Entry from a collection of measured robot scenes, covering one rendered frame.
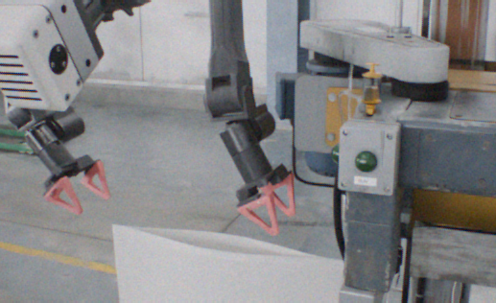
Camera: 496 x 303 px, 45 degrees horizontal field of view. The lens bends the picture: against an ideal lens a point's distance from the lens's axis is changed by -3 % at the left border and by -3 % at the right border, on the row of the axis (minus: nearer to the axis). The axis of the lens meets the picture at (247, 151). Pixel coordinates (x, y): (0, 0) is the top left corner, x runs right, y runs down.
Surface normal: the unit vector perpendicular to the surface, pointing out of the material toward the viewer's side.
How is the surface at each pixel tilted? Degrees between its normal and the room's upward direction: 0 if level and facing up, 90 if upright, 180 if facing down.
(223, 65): 75
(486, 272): 90
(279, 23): 90
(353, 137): 90
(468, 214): 90
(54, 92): 116
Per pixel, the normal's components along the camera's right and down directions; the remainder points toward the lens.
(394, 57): -0.96, 0.09
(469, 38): -0.36, 0.27
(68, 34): 0.93, 0.10
